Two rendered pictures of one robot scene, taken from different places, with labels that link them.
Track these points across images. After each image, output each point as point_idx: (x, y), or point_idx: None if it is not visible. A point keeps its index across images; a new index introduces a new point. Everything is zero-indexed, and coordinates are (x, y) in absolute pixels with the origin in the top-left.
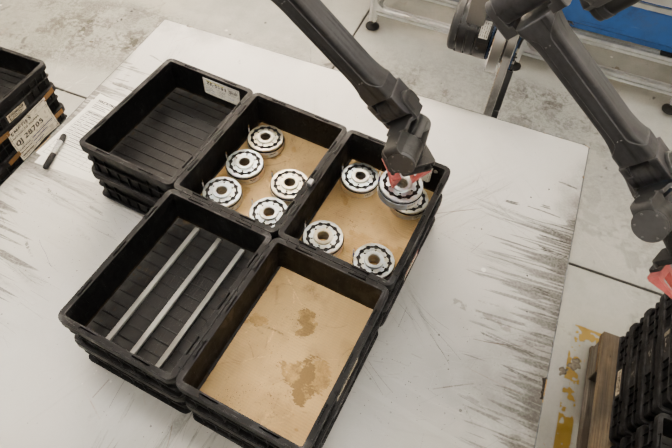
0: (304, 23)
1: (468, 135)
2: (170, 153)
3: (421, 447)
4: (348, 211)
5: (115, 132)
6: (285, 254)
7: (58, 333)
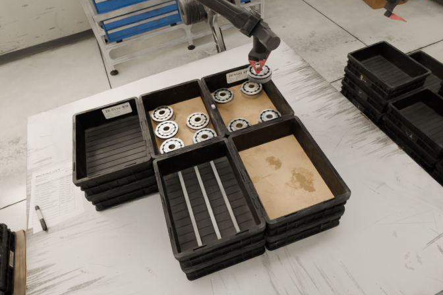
0: None
1: (231, 60)
2: (121, 157)
3: (357, 171)
4: (233, 112)
5: (82, 168)
6: (236, 142)
7: (157, 289)
